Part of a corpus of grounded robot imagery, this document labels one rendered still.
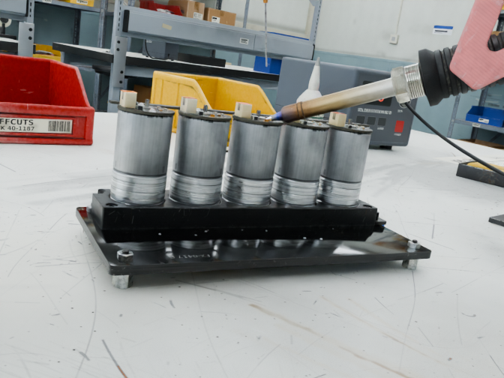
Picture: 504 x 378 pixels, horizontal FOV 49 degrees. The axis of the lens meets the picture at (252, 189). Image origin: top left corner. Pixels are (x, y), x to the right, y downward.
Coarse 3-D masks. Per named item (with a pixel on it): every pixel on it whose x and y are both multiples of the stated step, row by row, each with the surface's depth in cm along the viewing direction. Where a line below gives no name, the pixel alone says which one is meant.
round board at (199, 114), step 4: (180, 112) 25; (184, 112) 25; (196, 112) 25; (200, 112) 25; (212, 112) 27; (216, 112) 26; (188, 116) 25; (192, 116) 25; (196, 116) 25; (200, 116) 25; (204, 116) 25; (208, 116) 25; (216, 116) 25; (220, 116) 26; (224, 116) 26; (228, 116) 26; (212, 120) 25; (216, 120) 25; (220, 120) 25; (224, 120) 25; (228, 120) 25
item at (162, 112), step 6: (120, 108) 24; (126, 108) 23; (132, 108) 24; (138, 108) 24; (156, 108) 25; (162, 108) 25; (144, 114) 23; (150, 114) 23; (156, 114) 24; (162, 114) 24; (168, 114) 24; (174, 114) 25
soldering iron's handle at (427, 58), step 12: (492, 36) 22; (444, 48) 23; (456, 48) 23; (492, 48) 22; (420, 60) 23; (432, 60) 23; (444, 60) 23; (420, 72) 23; (432, 72) 23; (444, 72) 23; (432, 84) 23; (444, 84) 23; (456, 84) 23; (492, 84) 23; (432, 96) 23; (444, 96) 23
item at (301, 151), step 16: (288, 128) 28; (304, 128) 27; (288, 144) 28; (304, 144) 28; (320, 144) 28; (288, 160) 28; (304, 160) 28; (320, 160) 28; (288, 176) 28; (304, 176) 28; (272, 192) 29; (288, 192) 28; (304, 192) 28
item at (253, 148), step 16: (240, 128) 26; (256, 128) 26; (272, 128) 26; (240, 144) 26; (256, 144) 26; (272, 144) 27; (240, 160) 27; (256, 160) 26; (272, 160) 27; (224, 176) 28; (240, 176) 27; (256, 176) 27; (272, 176) 27; (224, 192) 27; (240, 192) 27; (256, 192) 27
